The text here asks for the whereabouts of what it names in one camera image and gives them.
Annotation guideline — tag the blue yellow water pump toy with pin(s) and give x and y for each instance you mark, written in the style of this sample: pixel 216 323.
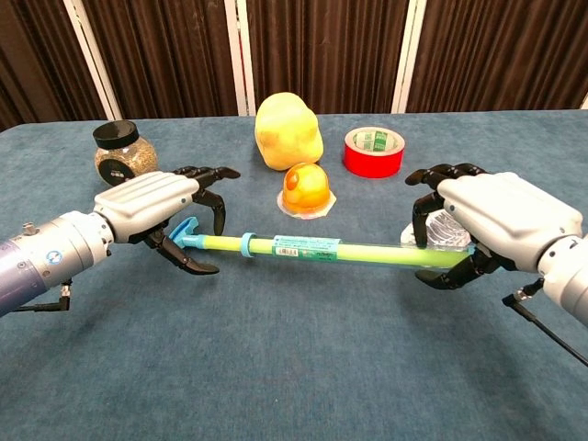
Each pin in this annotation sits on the blue yellow water pump toy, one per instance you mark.
pixel 303 250

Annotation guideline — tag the orange jelly cup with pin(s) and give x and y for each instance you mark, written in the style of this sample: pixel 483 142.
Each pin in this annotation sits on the orange jelly cup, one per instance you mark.
pixel 305 188

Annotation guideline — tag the dark brown pleated curtain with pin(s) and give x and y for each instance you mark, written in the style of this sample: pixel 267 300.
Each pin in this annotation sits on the dark brown pleated curtain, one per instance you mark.
pixel 321 50

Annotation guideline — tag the black-lidded seed jar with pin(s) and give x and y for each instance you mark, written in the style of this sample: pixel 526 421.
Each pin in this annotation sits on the black-lidded seed jar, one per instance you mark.
pixel 121 158

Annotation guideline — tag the red tape roll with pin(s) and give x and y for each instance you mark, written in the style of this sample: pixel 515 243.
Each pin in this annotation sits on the red tape roll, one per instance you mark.
pixel 374 152

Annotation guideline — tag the white screen frame post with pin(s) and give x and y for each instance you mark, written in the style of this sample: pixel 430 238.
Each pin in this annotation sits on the white screen frame post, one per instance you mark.
pixel 94 57
pixel 240 55
pixel 406 55

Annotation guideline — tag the clear plastic water bottle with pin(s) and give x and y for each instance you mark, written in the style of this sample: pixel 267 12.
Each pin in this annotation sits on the clear plastic water bottle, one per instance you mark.
pixel 443 232

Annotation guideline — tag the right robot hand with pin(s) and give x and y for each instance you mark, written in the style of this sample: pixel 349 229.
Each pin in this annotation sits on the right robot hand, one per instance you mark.
pixel 500 220

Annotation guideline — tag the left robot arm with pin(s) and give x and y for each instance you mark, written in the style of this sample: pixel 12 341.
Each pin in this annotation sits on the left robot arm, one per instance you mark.
pixel 46 262

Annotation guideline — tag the yellow plush toy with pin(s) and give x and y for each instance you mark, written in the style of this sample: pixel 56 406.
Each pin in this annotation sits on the yellow plush toy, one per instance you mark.
pixel 287 131

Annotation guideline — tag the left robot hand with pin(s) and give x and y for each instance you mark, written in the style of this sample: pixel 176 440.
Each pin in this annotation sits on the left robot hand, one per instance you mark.
pixel 156 206

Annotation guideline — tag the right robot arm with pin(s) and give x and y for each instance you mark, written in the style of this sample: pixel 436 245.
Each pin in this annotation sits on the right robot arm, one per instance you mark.
pixel 567 275

